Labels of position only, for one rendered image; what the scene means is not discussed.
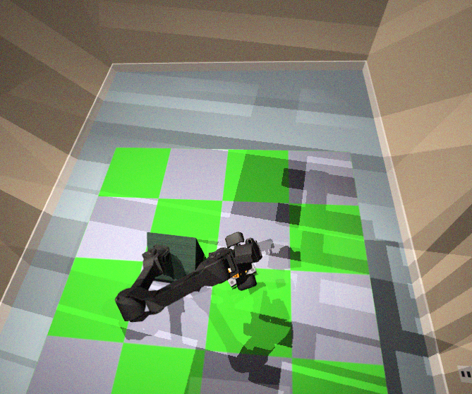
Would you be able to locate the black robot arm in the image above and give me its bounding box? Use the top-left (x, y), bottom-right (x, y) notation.
top-left (115, 238), bottom-right (262, 322)

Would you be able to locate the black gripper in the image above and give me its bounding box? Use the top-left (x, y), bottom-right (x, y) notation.
top-left (225, 232), bottom-right (257, 291)

